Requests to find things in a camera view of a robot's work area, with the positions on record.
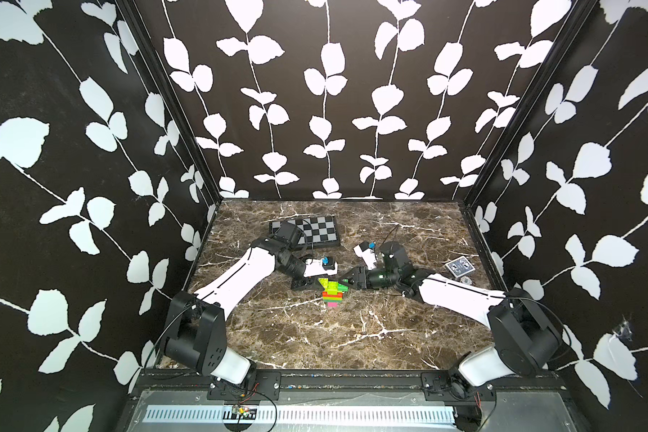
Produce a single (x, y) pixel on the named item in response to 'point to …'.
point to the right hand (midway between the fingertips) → (341, 279)
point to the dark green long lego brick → (327, 301)
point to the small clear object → (466, 280)
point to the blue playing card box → (460, 266)
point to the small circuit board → (239, 412)
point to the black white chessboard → (316, 231)
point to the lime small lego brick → (324, 281)
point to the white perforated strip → (305, 415)
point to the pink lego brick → (332, 304)
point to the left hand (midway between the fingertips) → (321, 275)
